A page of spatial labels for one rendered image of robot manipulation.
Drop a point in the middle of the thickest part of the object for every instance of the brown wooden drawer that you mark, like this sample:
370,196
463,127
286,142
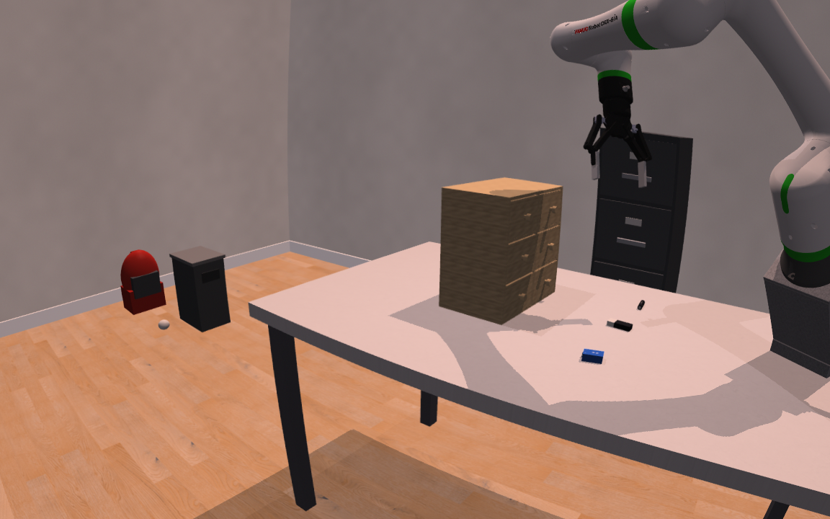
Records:
547,239
517,296
543,279
521,209
549,208
521,256

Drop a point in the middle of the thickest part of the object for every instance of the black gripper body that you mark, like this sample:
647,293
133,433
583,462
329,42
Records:
617,110

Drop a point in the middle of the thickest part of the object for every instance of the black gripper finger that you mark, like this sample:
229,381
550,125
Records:
640,149
593,149

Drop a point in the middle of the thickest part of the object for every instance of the black and white eraser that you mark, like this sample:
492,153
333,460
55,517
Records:
619,324

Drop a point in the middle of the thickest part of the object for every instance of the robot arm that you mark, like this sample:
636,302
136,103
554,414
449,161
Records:
800,183

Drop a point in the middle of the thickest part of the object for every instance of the small wooden chest of drawers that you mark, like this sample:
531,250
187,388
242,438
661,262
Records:
475,241

